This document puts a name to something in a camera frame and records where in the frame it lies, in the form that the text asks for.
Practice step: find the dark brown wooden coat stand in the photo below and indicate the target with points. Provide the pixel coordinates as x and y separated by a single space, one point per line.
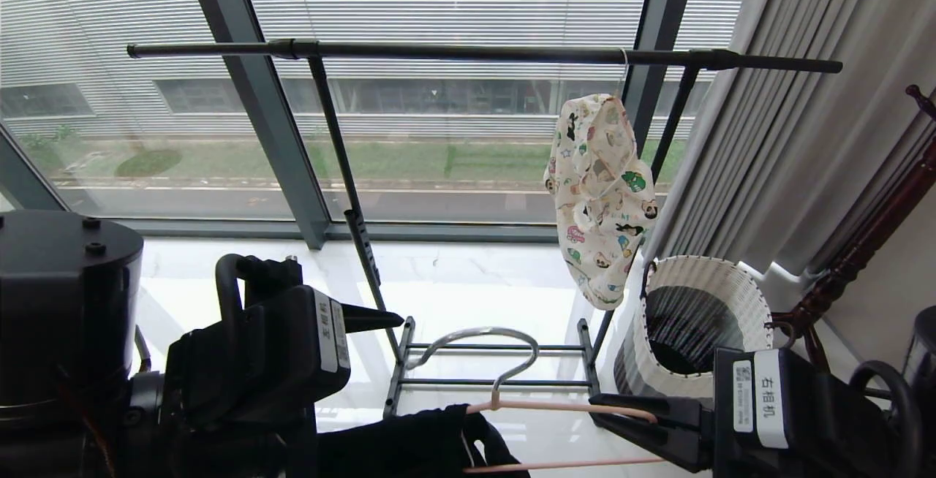
877 229

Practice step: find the beige curtain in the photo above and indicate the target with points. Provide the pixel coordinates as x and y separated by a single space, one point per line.
790 134

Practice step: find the cream printed garment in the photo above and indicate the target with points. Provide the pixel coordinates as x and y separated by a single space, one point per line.
599 193

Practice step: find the black clothes rack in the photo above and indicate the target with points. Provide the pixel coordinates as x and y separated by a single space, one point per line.
475 52

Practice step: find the white laundry basket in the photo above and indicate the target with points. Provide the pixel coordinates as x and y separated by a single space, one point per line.
731 281

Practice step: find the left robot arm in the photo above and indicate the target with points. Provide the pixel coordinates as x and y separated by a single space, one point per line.
58 281

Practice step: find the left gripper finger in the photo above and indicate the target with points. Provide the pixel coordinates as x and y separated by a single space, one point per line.
365 319

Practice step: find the pink clothes hanger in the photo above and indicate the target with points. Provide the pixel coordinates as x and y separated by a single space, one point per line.
624 61
556 406

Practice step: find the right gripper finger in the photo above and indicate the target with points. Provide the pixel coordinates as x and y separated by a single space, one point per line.
680 414
680 449

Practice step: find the black garment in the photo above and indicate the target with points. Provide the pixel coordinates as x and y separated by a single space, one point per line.
395 449

